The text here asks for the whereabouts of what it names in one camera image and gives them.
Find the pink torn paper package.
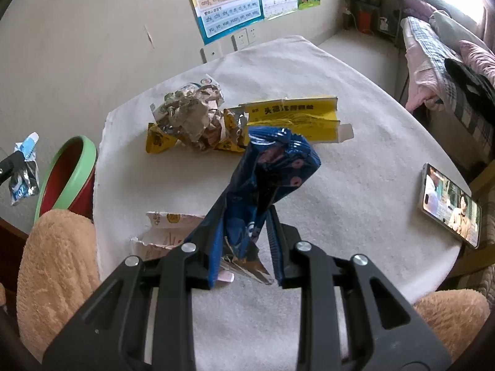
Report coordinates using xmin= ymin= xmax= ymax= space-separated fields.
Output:
xmin=130 ymin=212 xmax=235 ymax=286

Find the blue snack wrapper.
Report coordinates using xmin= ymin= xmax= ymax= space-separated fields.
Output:
xmin=200 ymin=126 xmax=321 ymax=285

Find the dark bedside shelf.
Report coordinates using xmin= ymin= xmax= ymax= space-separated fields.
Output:
xmin=342 ymin=0 xmax=403 ymax=47

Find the left fuzzy tan sleeve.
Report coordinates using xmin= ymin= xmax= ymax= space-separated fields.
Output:
xmin=16 ymin=209 xmax=101 ymax=362

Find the green red trash bin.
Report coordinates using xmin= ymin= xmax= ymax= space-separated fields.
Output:
xmin=34 ymin=135 xmax=97 ymax=221

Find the smartphone showing video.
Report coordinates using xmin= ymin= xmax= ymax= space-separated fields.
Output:
xmin=419 ymin=163 xmax=482 ymax=249

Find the fuzzy tan sleeve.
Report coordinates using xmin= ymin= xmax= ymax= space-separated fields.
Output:
xmin=413 ymin=289 xmax=490 ymax=362
xmin=16 ymin=209 xmax=101 ymax=362

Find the small blue silver wrapper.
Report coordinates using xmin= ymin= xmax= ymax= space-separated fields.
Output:
xmin=8 ymin=131 xmax=39 ymax=206

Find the yellow cardboard box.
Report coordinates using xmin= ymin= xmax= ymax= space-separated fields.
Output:
xmin=224 ymin=96 xmax=354 ymax=143

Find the right fuzzy tan sleeve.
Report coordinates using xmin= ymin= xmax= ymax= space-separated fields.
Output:
xmin=413 ymin=289 xmax=490 ymax=362

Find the crumpled brown yellow wrapper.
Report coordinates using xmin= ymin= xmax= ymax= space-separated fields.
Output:
xmin=145 ymin=75 xmax=248 ymax=154

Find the white wall socket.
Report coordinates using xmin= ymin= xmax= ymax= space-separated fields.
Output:
xmin=231 ymin=28 xmax=249 ymax=51

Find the bed with plaid sheet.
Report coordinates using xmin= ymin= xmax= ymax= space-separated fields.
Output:
xmin=400 ymin=0 xmax=494 ymax=171

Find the white table cloth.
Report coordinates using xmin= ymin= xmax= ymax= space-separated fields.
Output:
xmin=91 ymin=35 xmax=473 ymax=371

